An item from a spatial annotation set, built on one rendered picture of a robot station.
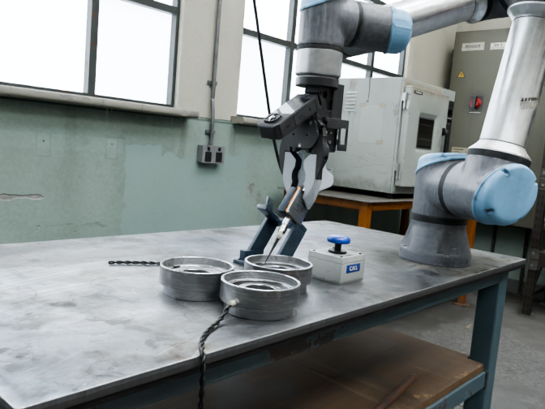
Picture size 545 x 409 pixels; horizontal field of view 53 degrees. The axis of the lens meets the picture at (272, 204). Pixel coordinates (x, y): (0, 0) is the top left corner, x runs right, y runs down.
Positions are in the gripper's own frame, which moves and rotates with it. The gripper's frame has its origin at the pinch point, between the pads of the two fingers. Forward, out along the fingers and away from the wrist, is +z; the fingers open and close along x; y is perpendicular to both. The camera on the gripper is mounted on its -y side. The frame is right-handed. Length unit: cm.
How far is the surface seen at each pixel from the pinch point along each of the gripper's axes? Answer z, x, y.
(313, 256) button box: 9.4, -1.6, 3.2
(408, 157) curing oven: -8, 96, 194
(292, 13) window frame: -85, 170, 172
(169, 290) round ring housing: 12.1, 0.1, -24.6
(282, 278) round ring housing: 9.6, -9.7, -12.9
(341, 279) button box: 12.2, -7.5, 3.7
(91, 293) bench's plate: 13.0, 6.6, -32.7
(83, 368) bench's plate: 13.0, -14.9, -44.5
